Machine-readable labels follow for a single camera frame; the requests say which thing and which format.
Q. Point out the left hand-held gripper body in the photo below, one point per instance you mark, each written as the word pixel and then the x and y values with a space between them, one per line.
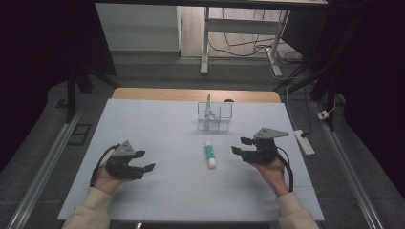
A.
pixel 122 168

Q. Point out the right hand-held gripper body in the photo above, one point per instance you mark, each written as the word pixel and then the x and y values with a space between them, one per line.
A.
pixel 264 152

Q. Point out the clear plastic organizer box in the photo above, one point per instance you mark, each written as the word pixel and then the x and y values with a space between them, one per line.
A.
pixel 223 122

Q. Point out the person's left hand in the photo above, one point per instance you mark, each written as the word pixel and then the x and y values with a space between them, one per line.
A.
pixel 105 183

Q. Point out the person's right hand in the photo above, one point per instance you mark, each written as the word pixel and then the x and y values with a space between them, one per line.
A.
pixel 275 175

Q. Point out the white power strip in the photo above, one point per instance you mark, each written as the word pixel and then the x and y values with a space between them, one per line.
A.
pixel 304 143

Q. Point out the white table mat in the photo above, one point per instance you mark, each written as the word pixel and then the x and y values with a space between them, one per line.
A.
pixel 178 197

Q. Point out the wooden table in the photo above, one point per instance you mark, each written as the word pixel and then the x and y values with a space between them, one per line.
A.
pixel 159 94

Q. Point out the small white adapter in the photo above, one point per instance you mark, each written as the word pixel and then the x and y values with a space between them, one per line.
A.
pixel 323 115

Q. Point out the black stand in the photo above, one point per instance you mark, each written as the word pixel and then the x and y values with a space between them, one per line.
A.
pixel 70 95
pixel 324 86

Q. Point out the black floor frame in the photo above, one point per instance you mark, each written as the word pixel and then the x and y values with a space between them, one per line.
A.
pixel 79 134

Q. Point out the aluminium rail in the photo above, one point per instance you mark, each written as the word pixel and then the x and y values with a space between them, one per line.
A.
pixel 41 171
pixel 350 171

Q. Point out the white desk frame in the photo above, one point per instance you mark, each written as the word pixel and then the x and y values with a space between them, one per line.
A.
pixel 242 26

